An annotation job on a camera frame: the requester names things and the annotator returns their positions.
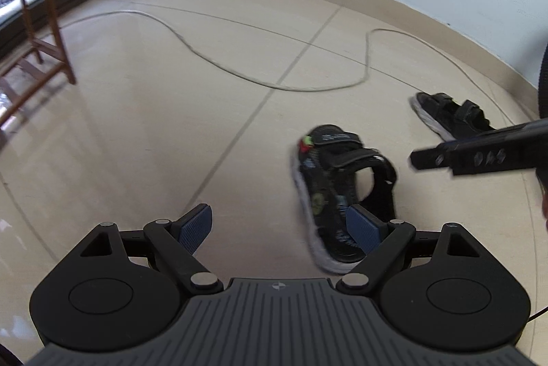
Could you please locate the white floor cable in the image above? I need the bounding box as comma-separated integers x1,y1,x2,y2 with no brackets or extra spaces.
55,10,514,127

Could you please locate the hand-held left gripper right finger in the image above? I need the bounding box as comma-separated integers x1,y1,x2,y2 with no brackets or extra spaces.
336,205,472,294

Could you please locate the black sandal white sole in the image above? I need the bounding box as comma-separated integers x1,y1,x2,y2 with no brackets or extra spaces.
410,92,497,142
291,125,398,275

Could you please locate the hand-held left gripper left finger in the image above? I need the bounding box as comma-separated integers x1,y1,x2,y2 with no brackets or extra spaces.
79,204,223,294

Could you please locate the brown wooden shoe rack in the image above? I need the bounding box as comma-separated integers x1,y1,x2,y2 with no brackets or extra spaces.
0,0,77,131

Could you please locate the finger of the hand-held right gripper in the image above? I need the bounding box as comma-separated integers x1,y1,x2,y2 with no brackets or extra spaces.
410,118,548,177

